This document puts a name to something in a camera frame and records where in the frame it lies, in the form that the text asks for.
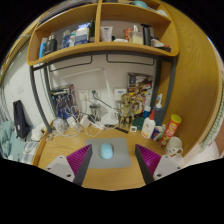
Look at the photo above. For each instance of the clear glass cup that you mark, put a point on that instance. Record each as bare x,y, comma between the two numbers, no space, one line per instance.
59,125

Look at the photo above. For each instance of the small blue packet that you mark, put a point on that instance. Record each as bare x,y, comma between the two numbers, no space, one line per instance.
157,132

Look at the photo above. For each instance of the white power strip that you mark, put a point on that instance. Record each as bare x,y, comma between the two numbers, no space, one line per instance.
97,125

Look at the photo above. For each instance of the grey mouse pad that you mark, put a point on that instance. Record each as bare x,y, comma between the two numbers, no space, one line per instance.
121,156

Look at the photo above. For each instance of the white wall box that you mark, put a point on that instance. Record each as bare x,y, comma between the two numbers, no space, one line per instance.
120,94

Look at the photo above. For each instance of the dark blue spray bottle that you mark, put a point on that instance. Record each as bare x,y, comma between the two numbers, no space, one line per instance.
159,113

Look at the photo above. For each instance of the black ruler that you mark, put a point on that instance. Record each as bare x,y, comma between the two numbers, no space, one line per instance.
121,129

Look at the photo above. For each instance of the small white square clock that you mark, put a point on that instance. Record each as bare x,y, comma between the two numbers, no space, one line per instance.
133,129

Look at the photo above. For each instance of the green striped cloth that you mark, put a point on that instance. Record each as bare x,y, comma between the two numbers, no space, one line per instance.
215,130

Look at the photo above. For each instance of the dark green round container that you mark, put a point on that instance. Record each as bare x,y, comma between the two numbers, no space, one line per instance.
137,123

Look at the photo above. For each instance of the blue robot model box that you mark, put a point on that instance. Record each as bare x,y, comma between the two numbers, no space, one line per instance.
63,100

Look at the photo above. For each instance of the white charger block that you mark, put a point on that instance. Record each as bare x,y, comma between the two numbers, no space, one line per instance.
84,120
72,122

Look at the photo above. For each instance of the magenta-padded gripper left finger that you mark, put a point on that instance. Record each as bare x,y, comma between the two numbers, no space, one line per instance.
71,166

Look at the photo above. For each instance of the light blue computer mouse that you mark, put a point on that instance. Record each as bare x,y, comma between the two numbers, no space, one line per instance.
107,151

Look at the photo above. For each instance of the teal cloth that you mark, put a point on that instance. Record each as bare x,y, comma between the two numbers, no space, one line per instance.
10,141

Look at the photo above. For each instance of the red chip can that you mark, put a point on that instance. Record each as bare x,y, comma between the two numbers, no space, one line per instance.
170,130

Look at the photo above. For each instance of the white printed mug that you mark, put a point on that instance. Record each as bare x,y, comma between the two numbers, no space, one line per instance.
173,145

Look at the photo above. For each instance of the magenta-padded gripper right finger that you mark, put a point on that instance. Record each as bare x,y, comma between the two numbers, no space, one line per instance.
154,166

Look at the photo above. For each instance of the wooden shelf unit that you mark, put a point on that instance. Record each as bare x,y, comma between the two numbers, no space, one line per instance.
100,48

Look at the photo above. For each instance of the white wall socket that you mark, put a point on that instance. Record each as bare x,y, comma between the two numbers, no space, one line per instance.
82,94
95,93

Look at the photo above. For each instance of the colourful picture box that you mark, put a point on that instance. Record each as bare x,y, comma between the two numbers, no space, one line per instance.
141,81

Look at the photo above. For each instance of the black bag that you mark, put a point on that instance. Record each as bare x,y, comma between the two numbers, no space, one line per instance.
20,120

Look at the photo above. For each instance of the white desk lamp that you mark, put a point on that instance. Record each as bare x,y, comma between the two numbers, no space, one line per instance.
107,90

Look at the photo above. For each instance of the brown tree figure toy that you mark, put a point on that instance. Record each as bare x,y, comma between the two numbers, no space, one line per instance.
126,110

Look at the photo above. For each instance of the small blue bottle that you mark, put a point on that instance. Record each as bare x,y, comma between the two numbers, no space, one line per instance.
147,111

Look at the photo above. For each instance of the white red-capped lotion bottle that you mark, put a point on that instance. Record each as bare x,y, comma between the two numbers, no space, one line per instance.
148,128

